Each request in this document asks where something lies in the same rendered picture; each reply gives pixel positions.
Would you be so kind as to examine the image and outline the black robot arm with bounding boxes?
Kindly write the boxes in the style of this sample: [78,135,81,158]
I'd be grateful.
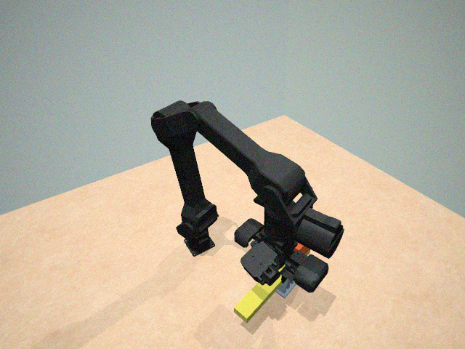
[151,100,344,286]

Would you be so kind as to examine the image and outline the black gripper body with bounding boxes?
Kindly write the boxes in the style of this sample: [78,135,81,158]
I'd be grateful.
[234,218,329,293]

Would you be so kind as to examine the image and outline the yellow bar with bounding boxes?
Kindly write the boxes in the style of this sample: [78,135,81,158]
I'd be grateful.
[234,243,311,323]

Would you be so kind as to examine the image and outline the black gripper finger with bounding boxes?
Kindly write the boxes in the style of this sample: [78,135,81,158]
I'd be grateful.
[280,266,294,283]

